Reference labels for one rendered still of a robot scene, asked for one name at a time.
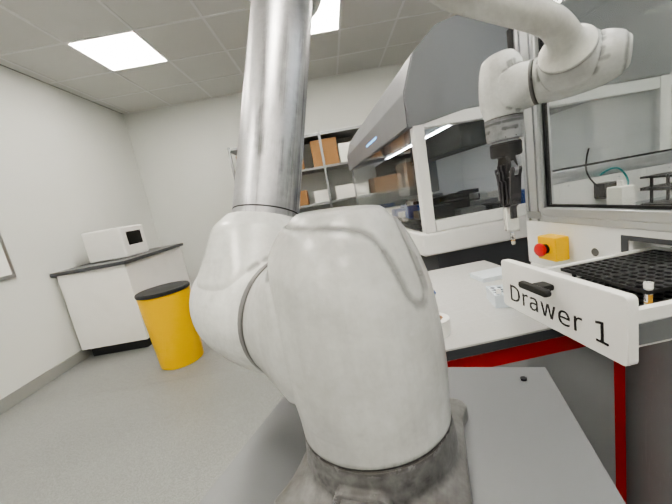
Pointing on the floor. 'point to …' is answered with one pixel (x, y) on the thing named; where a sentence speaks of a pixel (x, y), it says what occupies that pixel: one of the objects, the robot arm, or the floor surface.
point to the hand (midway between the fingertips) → (511, 218)
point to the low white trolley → (596, 422)
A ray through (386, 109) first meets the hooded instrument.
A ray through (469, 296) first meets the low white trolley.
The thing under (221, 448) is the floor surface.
